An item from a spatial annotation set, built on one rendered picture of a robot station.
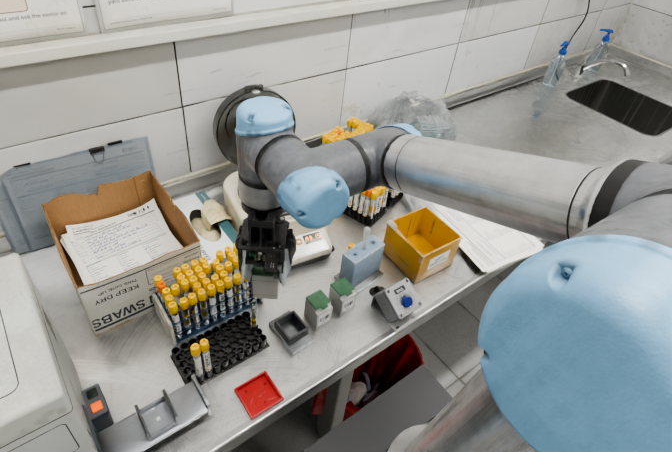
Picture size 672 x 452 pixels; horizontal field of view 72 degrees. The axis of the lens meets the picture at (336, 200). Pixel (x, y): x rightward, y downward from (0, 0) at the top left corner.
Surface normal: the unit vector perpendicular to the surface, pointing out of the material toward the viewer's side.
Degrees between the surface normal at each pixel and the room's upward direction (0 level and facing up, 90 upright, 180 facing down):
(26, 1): 95
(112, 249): 0
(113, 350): 0
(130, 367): 0
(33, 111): 90
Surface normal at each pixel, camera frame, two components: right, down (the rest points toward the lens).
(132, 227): 0.11, -0.76
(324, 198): 0.55, 0.58
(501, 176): -0.72, -0.36
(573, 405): -0.80, 0.21
